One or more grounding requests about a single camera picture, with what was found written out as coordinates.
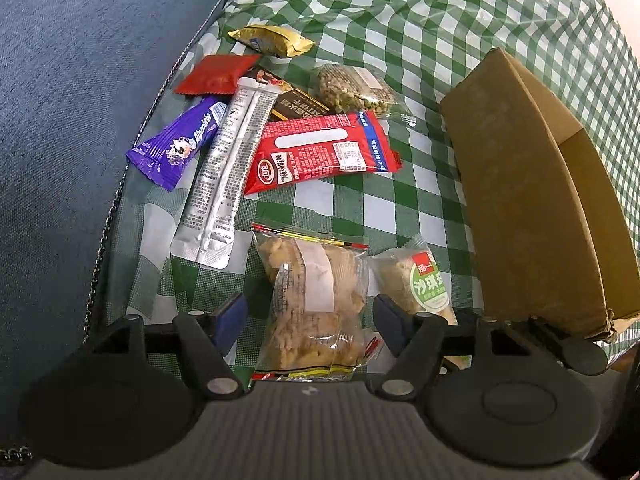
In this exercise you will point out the clear bag of nuts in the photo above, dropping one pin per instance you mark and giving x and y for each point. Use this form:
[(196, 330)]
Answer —
[(351, 89)]

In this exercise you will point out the brown cardboard box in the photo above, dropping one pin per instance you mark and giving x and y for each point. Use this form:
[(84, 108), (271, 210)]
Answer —
[(548, 230)]

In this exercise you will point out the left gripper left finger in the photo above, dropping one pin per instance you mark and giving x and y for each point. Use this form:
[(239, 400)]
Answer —
[(135, 390)]

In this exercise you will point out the small red foil packet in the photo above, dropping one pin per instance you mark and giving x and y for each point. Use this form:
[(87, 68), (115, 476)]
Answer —
[(216, 74)]

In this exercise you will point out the green label pastry packet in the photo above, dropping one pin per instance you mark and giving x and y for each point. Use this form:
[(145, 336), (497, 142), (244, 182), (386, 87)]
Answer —
[(410, 276)]

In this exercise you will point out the clear bag of biscuits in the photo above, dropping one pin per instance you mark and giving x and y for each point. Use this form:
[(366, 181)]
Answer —
[(320, 285)]

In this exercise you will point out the green white checkered cloth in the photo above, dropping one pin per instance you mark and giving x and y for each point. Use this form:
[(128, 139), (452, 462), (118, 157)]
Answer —
[(422, 48)]

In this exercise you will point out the gold foil snack packet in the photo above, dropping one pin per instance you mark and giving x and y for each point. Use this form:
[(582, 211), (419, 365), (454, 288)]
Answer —
[(272, 40)]

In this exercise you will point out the long silver snack packet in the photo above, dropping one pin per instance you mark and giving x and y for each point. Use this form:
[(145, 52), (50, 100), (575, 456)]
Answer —
[(205, 234)]

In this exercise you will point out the large red snack packet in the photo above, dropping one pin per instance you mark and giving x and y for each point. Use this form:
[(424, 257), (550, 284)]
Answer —
[(311, 148)]

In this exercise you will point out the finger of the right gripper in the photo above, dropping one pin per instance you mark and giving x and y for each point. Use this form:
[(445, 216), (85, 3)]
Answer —
[(578, 354)]

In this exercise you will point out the black cracker packet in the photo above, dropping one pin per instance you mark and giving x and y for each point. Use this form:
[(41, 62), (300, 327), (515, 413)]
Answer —
[(292, 103)]

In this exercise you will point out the purple candy wrapper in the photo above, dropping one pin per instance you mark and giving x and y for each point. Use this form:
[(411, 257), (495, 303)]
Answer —
[(164, 157)]

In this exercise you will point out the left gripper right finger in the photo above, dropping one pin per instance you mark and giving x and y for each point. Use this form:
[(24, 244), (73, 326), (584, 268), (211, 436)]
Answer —
[(487, 388)]

